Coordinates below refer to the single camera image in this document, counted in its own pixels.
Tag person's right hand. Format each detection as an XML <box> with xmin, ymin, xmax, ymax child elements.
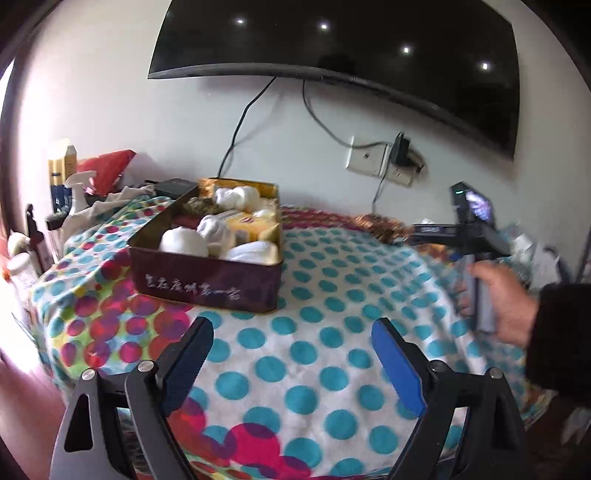
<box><xmin>472</xmin><ymin>263</ymin><xmax>539</xmax><ymax>348</ymax></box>

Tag white spray bottle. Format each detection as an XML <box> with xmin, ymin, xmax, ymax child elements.
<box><xmin>64</xmin><ymin>170</ymin><xmax>98</xmax><ymax>216</ymax></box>

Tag rolled white socks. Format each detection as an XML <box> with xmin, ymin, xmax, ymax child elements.
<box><xmin>159</xmin><ymin>226</ymin><xmax>209</xmax><ymax>258</ymax></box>
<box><xmin>213</xmin><ymin>185</ymin><xmax>260</xmax><ymax>212</ymax></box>
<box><xmin>219</xmin><ymin>239</ymin><xmax>280</xmax><ymax>265</ymax></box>

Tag thin grey cable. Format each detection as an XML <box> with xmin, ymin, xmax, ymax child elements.
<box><xmin>371</xmin><ymin>174</ymin><xmax>387</xmax><ymax>219</ymax></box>

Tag black flat device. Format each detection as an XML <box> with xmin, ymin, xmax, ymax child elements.
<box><xmin>154</xmin><ymin>178</ymin><xmax>199</xmax><ymax>200</ymax></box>

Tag white plastic bottle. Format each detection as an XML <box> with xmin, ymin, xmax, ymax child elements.
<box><xmin>8</xmin><ymin>252</ymin><xmax>41</xmax><ymax>297</ymax></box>

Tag red bag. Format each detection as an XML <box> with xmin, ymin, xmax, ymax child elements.
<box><xmin>76</xmin><ymin>148</ymin><xmax>138</xmax><ymax>195</ymax></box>

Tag polka dot blanket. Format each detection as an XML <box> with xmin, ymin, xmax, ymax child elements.
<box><xmin>28</xmin><ymin>194</ymin><xmax>555</xmax><ymax>480</ymax></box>

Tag black cable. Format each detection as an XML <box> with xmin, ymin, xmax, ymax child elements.
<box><xmin>301</xmin><ymin>78</ymin><xmax>354</xmax><ymax>148</ymax></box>
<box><xmin>218</xmin><ymin>78</ymin><xmax>279</xmax><ymax>179</ymax></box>

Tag maroon tin box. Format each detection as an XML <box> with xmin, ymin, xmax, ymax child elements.
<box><xmin>127</xmin><ymin>177</ymin><xmax>284</xmax><ymax>315</ymax></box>

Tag black charger plug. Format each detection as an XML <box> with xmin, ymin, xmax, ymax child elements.
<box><xmin>392</xmin><ymin>132</ymin><xmax>424</xmax><ymax>170</ymax></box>

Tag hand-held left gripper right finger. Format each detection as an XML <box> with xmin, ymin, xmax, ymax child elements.
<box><xmin>371</xmin><ymin>317</ymin><xmax>528</xmax><ymax>480</ymax></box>

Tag clear plastic bag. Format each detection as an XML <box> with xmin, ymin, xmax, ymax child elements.
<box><xmin>507</xmin><ymin>223</ymin><xmax>563</xmax><ymax>292</ymax></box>

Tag tall yellow box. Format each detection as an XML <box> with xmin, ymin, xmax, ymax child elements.
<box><xmin>48</xmin><ymin>138</ymin><xmax>77</xmax><ymax>216</ymax></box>

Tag black television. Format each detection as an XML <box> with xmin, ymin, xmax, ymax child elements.
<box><xmin>147</xmin><ymin>0</ymin><xmax>519</xmax><ymax>161</ymax></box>

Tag loose white sock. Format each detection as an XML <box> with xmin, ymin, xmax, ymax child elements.
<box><xmin>197</xmin><ymin>215</ymin><xmax>237</xmax><ymax>258</ymax></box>

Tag white cloth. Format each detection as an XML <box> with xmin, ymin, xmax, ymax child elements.
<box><xmin>60</xmin><ymin>185</ymin><xmax>156</xmax><ymax>232</ymax></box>

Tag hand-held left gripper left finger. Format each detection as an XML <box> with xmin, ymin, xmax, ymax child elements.
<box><xmin>50</xmin><ymin>316</ymin><xmax>216</xmax><ymax>480</ymax></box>

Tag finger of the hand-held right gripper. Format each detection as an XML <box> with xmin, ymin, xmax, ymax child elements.
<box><xmin>408</xmin><ymin>222</ymin><xmax>463</xmax><ymax>248</ymax></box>

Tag brown packet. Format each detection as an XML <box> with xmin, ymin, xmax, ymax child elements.
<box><xmin>355</xmin><ymin>213</ymin><xmax>416</xmax><ymax>241</ymax></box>

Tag white wall socket plate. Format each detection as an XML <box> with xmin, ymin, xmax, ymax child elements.
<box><xmin>346</xmin><ymin>135</ymin><xmax>414</xmax><ymax>186</ymax></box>

